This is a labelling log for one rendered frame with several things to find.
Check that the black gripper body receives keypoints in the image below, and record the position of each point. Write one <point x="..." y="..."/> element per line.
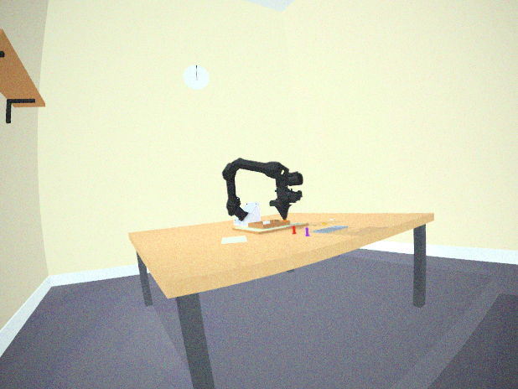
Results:
<point x="281" y="200"/>

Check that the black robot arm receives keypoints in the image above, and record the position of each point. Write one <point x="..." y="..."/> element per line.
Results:
<point x="272" y="169"/>

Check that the cream and green board track with arrow squares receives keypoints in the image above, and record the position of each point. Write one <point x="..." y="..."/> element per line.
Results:
<point x="273" y="223"/>

